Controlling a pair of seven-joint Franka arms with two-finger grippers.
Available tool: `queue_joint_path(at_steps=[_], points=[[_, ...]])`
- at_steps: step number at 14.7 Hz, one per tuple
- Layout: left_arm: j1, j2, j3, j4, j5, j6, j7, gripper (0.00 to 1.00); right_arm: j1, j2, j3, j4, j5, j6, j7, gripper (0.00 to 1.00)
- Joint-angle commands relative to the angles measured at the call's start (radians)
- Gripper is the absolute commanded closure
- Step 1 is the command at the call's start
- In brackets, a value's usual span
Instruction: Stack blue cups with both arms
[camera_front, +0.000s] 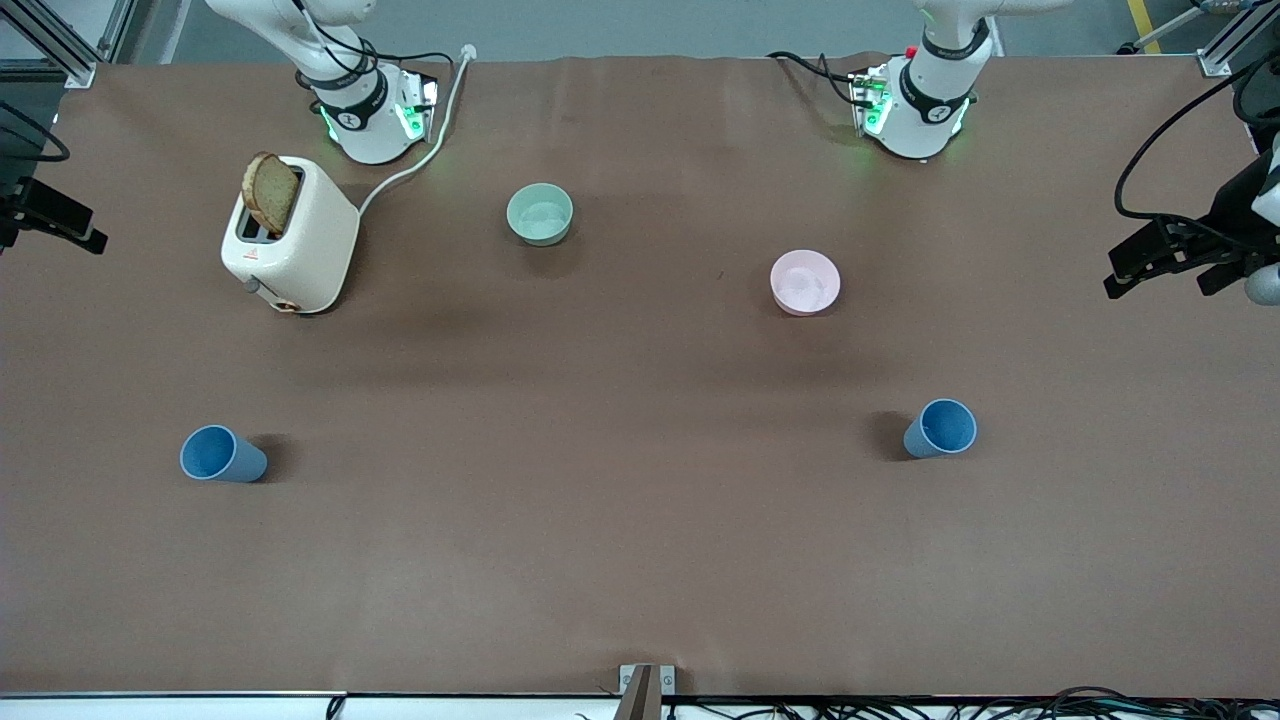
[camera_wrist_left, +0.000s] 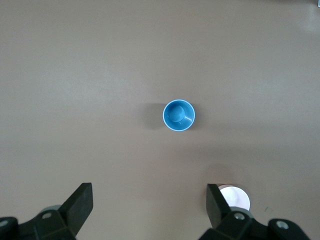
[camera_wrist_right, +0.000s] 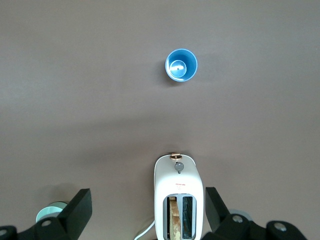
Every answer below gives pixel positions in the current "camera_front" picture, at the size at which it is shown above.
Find blue plastic cup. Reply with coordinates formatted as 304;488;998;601
180;425;269;484
903;398;979;460

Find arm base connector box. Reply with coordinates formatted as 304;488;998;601
850;62;893;136
398;68;439;143

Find metal tripod leg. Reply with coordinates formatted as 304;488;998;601
1118;0;1216;56

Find brown bread slice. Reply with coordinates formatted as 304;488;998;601
242;152;301;238

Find cream white toaster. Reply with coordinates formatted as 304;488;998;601
220;155;361;316

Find pink bowl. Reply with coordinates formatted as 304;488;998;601
770;250;842;317

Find green bowl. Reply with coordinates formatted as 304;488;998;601
506;183;575;247

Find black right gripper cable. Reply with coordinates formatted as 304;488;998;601
0;100;71;163

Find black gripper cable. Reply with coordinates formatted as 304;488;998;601
0;100;71;163
1115;50;1280;251

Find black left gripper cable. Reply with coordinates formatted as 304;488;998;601
1115;50;1280;251

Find aluminium frame post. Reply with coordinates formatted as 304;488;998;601
1197;0;1280;78
0;0;98;89

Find black arm base cable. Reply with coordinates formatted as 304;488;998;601
768;50;861;106

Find white toaster power cable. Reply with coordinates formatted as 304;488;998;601
358;45;478;216

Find tangled black cables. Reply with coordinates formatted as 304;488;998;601
660;685;1280;720

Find grey metal camera bracket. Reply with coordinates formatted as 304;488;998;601
618;664;677;720

